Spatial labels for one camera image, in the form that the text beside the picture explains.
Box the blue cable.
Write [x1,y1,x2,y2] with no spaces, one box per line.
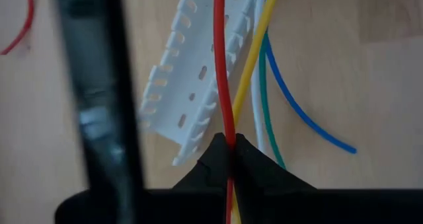
[254,0,358,155]

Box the thin red cable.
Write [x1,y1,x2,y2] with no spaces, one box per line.
[0,0,36,56]

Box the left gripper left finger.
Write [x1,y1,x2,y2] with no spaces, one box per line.
[54,133,229,224]

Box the white slotted cable duct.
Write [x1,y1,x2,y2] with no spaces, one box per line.
[138,0,258,167]

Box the thick red cable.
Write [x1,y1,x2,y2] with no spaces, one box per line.
[212,0,237,224]

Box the white cable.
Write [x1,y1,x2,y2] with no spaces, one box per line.
[250,0,270,154]

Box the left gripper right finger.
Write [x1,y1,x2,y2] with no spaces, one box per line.
[235,133,423,224]

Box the green cable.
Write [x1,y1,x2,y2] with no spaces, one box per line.
[258,0,287,170]

